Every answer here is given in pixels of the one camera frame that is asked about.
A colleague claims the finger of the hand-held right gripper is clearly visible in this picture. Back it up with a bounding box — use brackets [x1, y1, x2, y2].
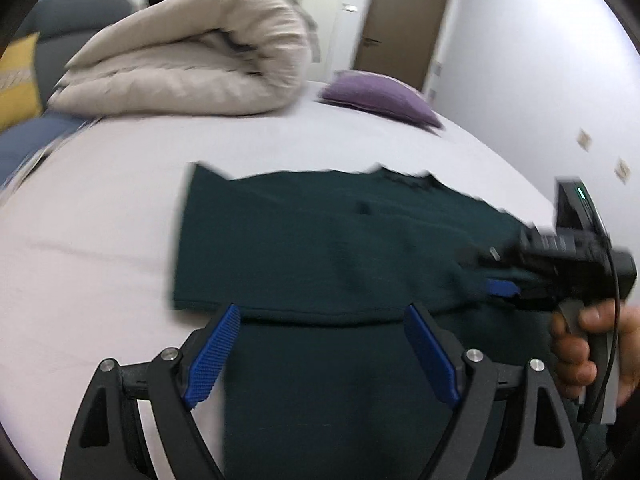
[480, 275, 526, 307]
[457, 241, 526, 270]

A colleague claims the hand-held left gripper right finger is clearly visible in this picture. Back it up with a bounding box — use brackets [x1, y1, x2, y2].
[404, 303, 583, 480]

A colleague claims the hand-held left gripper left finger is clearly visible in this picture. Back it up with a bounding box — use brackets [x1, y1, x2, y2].
[60, 303, 242, 480]

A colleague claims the dark green sweater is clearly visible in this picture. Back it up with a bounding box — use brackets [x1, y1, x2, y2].
[172, 162, 556, 480]

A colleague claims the person's right hand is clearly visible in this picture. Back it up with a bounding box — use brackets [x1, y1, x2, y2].
[549, 297, 640, 408]

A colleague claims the bed with white sheet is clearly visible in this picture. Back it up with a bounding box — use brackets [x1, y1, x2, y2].
[0, 77, 566, 480]

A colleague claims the purple pillow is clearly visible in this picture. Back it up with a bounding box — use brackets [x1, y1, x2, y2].
[317, 70, 446, 133]

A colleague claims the brown door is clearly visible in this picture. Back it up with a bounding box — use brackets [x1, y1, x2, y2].
[352, 0, 453, 91]

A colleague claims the beige folded duvet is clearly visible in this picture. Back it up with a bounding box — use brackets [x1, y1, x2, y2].
[47, 0, 321, 118]

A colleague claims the blue pillow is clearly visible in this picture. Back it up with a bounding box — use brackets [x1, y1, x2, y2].
[0, 115, 96, 191]

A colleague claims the yellow patterned pillow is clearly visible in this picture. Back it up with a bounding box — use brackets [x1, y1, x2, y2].
[0, 32, 43, 133]

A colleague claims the grey upholstered headboard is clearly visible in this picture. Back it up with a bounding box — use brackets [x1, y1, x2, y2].
[20, 0, 136, 116]

